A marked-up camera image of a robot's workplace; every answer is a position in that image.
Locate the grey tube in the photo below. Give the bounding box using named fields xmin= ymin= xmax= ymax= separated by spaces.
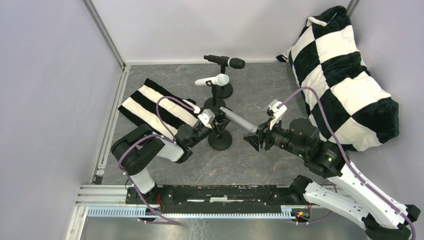
xmin=219 ymin=106 xmax=258 ymax=134

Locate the black mic stand ring holder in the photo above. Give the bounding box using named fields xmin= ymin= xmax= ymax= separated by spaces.
xmin=203 ymin=84 xmax=226 ymax=110

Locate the black mic stand with clip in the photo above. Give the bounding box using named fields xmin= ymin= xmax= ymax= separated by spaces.
xmin=216 ymin=83 xmax=234 ymax=99

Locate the white tube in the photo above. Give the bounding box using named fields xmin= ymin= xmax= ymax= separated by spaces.
xmin=194 ymin=73 xmax=230 ymax=87

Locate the black handheld microphone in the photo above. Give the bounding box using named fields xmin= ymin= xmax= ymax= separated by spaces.
xmin=203 ymin=54 xmax=246 ymax=69

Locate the black white striped towel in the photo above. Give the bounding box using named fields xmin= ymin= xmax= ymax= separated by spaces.
xmin=118 ymin=78 xmax=198 ymax=139

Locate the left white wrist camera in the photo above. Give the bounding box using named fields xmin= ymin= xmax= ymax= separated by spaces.
xmin=193 ymin=106 xmax=215 ymax=129

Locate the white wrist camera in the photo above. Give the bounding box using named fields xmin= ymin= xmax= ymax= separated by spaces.
xmin=193 ymin=106 xmax=215 ymax=129
xmin=266 ymin=99 xmax=288 ymax=130

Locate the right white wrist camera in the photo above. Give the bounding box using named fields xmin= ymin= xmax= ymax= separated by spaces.
xmin=266 ymin=99 xmax=288 ymax=130

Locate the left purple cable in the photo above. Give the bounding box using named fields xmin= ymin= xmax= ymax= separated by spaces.
xmin=117 ymin=96 xmax=200 ymax=226

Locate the purple cable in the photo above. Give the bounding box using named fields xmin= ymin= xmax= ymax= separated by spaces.
xmin=280 ymin=86 xmax=417 ymax=240
xmin=117 ymin=96 xmax=200 ymax=226

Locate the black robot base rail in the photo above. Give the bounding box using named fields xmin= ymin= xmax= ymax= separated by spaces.
xmin=125 ymin=184 xmax=309 ymax=214

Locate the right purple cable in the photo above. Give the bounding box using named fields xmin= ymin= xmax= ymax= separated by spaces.
xmin=280 ymin=86 xmax=417 ymax=240

